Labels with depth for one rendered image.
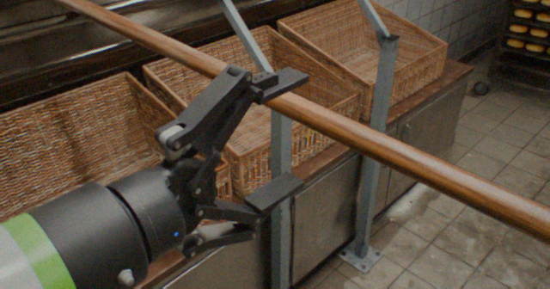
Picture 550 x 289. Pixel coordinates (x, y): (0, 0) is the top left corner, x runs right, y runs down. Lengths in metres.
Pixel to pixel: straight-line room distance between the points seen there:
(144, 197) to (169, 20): 1.24
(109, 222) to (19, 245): 0.06
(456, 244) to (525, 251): 0.27
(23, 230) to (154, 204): 0.09
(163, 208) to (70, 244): 0.07
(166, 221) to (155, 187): 0.03
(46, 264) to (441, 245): 1.93
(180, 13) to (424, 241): 1.37
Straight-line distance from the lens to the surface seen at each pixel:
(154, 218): 0.39
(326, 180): 1.58
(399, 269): 2.02
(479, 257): 2.17
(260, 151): 1.34
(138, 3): 1.09
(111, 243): 0.37
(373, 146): 0.51
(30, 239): 0.37
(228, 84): 0.41
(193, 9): 1.65
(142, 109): 1.54
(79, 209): 0.37
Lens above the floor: 1.47
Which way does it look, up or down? 33 degrees down
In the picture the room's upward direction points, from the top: straight up
